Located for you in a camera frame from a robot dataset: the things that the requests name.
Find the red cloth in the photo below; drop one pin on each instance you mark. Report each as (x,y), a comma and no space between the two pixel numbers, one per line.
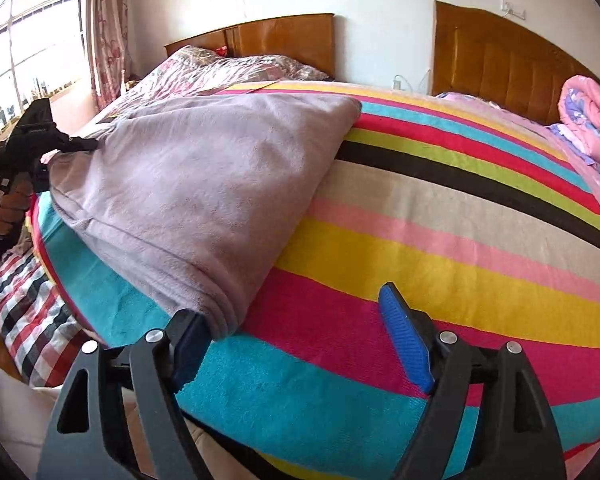
(221,52)

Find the wooden bed headboard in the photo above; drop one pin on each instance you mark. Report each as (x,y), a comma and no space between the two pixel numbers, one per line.
(280,40)

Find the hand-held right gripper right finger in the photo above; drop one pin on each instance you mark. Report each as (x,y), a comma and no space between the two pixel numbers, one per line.
(405,340)

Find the red black plaid sheet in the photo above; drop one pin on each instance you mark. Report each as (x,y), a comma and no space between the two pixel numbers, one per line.
(30,320)

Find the person's left hand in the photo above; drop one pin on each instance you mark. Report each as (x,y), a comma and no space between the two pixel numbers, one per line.
(12,210)

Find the pink floral quilt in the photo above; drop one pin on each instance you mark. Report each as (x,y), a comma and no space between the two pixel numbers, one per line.
(205,67)

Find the grey fleece blanket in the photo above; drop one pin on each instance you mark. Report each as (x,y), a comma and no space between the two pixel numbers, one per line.
(195,185)

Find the panelled wooden headboard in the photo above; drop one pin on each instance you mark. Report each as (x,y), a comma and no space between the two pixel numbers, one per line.
(505,60)

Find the rolled pink floral blanket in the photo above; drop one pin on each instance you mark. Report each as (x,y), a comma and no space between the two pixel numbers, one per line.
(590,110)

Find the large barred window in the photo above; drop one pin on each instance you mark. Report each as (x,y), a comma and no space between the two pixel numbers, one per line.
(40,50)

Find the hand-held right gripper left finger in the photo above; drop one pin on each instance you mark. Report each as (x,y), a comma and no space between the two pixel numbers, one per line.
(192,350)

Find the white wall socket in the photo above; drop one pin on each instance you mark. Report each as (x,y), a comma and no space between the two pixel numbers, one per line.
(514,8)

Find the white power strip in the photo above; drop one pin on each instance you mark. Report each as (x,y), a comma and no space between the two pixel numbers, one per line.
(398,82)

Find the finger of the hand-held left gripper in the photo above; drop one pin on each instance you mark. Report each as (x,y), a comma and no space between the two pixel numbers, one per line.
(80,145)

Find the pink floral curtain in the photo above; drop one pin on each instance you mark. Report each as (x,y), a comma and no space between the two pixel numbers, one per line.
(107,35)

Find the rainbow striped bed sheet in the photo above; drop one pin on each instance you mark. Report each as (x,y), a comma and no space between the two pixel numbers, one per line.
(430,240)

